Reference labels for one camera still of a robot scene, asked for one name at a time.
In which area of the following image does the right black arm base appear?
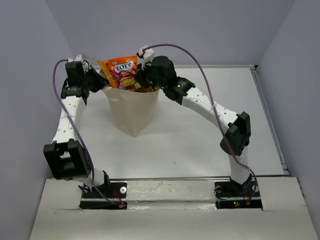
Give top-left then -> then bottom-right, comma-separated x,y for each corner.
213,180 -> 263,210

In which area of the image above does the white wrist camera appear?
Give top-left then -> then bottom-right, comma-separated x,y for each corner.
67,53 -> 90,73
136,45 -> 155,70

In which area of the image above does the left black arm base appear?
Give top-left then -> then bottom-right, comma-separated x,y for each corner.
78,180 -> 128,210

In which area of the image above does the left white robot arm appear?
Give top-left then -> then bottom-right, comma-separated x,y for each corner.
43,57 -> 111,198

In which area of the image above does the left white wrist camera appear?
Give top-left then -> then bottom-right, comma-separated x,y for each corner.
67,53 -> 90,73

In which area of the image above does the beige paper bag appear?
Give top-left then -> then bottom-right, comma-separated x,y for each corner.
84,56 -> 160,138

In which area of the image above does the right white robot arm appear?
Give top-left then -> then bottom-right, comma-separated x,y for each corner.
135,56 -> 252,196

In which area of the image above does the orange snack bar packet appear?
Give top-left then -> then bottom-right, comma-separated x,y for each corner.
97,60 -> 156,93

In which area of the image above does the orange red candy packet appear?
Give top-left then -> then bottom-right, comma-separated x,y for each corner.
107,55 -> 142,92

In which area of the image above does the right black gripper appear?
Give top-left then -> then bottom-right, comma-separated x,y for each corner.
135,58 -> 167,90

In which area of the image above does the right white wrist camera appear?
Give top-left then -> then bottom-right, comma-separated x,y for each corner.
136,45 -> 155,70

